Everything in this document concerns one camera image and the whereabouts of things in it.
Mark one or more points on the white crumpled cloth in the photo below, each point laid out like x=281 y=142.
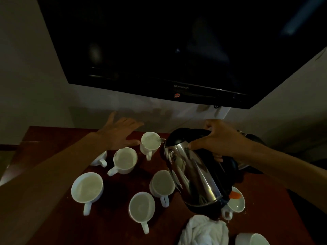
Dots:
x=201 y=232

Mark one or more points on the dark red wooden table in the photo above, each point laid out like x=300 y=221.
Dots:
x=265 y=216

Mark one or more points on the person's right hand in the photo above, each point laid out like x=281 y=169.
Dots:
x=227 y=142

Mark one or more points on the person's right forearm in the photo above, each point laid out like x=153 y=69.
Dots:
x=293 y=176

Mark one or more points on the person's left forearm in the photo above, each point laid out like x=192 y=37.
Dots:
x=46 y=191

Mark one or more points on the group of white cups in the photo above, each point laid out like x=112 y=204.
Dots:
x=86 y=187

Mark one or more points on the steel kettle with black lid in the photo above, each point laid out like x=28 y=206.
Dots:
x=256 y=139

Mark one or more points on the person's left hand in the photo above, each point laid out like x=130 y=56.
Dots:
x=118 y=135

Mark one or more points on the black wall television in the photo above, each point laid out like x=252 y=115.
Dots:
x=178 y=43

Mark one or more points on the black and steel kettle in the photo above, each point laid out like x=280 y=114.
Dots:
x=194 y=176

